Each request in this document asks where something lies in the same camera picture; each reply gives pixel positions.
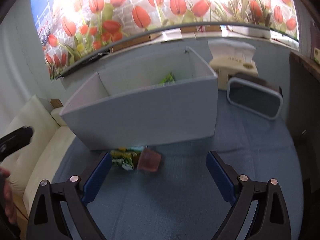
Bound yellow green snack packet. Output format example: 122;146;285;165
110;147;143;171

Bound tissue pack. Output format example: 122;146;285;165
208;38;258;90

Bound white cardboard box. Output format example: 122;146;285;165
60;47;218;150

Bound blue tablecloth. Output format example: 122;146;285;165
51;89;301;240

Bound cream leather sofa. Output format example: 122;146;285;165
1;95;75;217

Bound brown cardboard piece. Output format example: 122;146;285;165
50;99;63;109

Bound tulip print window blind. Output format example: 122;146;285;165
30;0;298;80

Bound person's left hand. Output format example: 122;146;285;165
1;167;17;224

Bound pink jelly cup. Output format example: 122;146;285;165
137;148;162;172

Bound green seaweed snack bag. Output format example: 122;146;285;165
159;72;176;85

